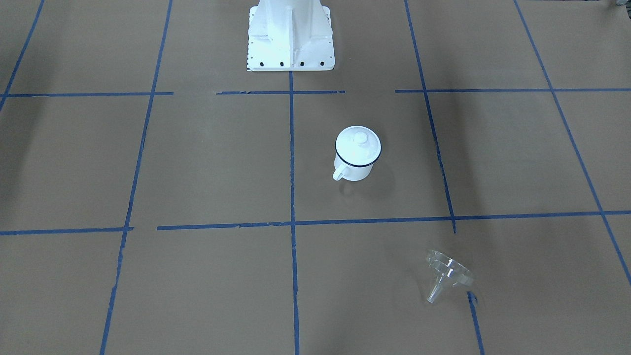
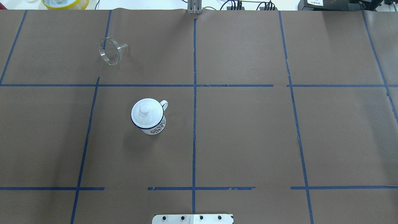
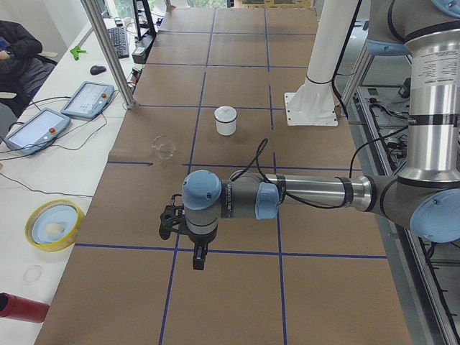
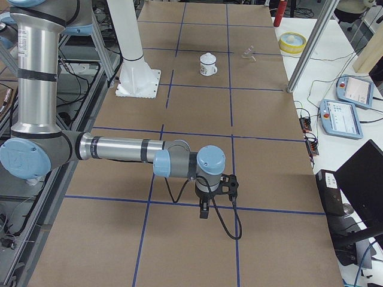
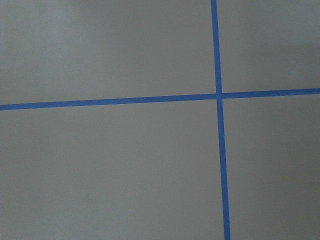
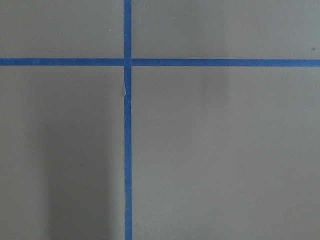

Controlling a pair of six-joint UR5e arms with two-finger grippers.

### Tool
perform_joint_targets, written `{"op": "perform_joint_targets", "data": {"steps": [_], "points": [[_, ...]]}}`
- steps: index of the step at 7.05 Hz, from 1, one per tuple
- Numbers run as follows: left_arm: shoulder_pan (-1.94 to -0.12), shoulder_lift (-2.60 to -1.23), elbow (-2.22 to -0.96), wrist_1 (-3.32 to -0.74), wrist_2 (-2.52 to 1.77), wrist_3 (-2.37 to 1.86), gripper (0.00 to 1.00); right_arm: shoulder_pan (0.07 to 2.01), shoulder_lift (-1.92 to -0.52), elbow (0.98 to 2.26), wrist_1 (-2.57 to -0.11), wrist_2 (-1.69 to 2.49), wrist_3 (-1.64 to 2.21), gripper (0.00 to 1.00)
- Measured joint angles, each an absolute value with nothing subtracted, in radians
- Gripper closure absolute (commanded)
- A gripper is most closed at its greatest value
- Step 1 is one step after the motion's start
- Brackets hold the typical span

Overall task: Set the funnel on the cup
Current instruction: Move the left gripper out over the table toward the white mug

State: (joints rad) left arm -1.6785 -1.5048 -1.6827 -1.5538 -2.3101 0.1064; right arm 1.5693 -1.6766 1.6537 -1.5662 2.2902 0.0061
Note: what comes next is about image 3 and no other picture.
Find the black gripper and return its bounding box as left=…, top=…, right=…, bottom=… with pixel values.
left=188, top=231, right=209, bottom=270

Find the clear plastic funnel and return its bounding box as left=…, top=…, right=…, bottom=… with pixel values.
left=152, top=135, right=175, bottom=160

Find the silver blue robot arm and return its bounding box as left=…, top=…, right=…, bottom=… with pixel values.
left=180, top=1, right=459, bottom=270

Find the white enamel cup blue rim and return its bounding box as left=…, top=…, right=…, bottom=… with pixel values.
left=214, top=106, right=237, bottom=136

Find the yellow tape roll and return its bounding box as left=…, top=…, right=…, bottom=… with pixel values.
left=24, top=199, right=85, bottom=252

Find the far teach pendant tablet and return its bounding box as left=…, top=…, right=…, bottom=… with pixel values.
left=60, top=81, right=115, bottom=119

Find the teach pendant tablet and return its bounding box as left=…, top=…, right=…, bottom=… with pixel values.
left=4, top=108, right=70, bottom=155
left=60, top=81, right=115, bottom=119

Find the red cylinder bottle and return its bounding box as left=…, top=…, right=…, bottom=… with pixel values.
left=1, top=293, right=50, bottom=323

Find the near teach pendant tablet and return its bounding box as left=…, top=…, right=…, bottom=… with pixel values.
left=4, top=108, right=70, bottom=155

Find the black device box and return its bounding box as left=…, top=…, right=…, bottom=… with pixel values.
left=132, top=34, right=154, bottom=65

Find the black computer mouse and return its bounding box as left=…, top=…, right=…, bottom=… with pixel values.
left=89, top=65, right=106, bottom=75

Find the black keyboard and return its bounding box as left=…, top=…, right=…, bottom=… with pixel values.
left=107, top=27, right=129, bottom=58

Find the green plastic clamp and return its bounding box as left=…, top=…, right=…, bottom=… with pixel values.
left=70, top=45, right=87, bottom=61

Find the seated person dark jacket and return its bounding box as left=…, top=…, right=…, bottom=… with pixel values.
left=1, top=21, right=57, bottom=117

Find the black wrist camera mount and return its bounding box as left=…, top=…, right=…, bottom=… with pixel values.
left=159, top=194, right=188, bottom=240

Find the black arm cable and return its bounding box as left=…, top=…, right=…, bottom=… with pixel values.
left=229, top=138, right=353, bottom=209

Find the aluminium frame post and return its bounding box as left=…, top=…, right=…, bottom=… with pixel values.
left=81, top=0, right=135, bottom=109

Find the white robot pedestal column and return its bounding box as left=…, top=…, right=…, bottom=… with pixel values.
left=285, top=0, right=361, bottom=127

